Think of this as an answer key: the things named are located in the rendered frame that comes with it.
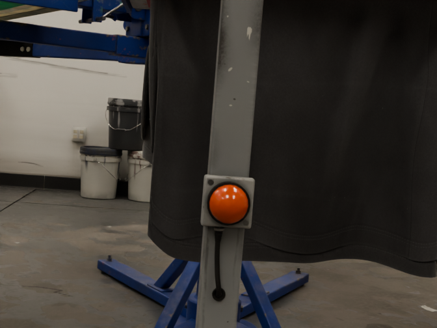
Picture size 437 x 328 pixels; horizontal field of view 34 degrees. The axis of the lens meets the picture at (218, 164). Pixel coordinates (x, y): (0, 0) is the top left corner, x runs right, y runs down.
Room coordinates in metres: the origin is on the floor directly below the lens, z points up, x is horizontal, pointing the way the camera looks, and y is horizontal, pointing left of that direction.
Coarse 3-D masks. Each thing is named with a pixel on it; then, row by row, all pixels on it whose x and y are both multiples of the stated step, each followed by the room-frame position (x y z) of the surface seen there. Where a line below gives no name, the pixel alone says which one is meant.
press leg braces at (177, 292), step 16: (176, 272) 2.55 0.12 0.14; (192, 272) 2.17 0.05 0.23; (256, 272) 2.21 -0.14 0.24; (160, 288) 2.62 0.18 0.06; (176, 288) 2.14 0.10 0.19; (192, 288) 2.17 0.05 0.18; (256, 288) 2.16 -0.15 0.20; (176, 304) 2.09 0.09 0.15; (256, 304) 2.13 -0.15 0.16; (160, 320) 2.06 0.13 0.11; (176, 320) 2.09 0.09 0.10; (272, 320) 2.09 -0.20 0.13
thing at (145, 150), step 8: (144, 72) 1.02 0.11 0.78; (144, 80) 1.02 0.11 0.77; (144, 88) 1.02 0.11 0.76; (144, 96) 1.02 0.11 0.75; (144, 104) 1.02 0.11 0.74; (144, 112) 1.03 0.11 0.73; (144, 120) 1.04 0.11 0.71; (144, 128) 1.05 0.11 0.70; (144, 136) 1.07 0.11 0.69; (144, 144) 1.08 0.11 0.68; (144, 152) 1.08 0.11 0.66
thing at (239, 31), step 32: (224, 0) 0.71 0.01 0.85; (256, 0) 0.71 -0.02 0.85; (224, 32) 0.71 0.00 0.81; (256, 32) 0.71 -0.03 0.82; (224, 64) 0.71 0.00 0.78; (256, 64) 0.71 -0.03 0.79; (224, 96) 0.71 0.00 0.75; (224, 128) 0.71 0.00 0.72; (224, 160) 0.71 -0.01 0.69; (224, 256) 0.71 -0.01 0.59; (224, 288) 0.71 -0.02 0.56; (224, 320) 0.71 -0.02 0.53
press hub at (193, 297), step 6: (198, 282) 2.33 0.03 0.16; (192, 294) 2.37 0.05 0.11; (192, 300) 2.31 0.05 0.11; (240, 300) 2.36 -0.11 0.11; (186, 306) 2.34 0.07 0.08; (192, 306) 2.30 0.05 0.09; (240, 306) 2.33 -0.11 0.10; (192, 312) 2.29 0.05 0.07; (240, 312) 2.34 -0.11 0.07; (180, 318) 2.42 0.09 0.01; (186, 318) 2.34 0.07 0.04; (192, 318) 2.29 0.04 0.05; (246, 324) 2.41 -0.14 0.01; (252, 324) 2.41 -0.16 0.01
